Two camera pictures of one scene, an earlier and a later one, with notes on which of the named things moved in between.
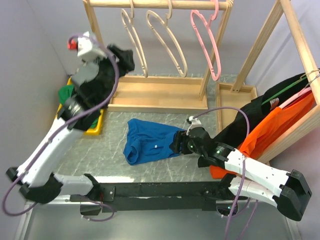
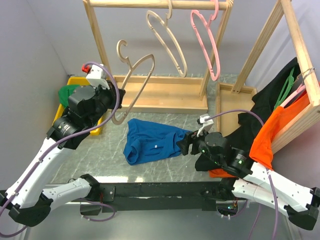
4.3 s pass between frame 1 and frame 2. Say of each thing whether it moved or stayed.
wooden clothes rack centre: stayed
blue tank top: stayed
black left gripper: moved
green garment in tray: stayed
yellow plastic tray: stayed
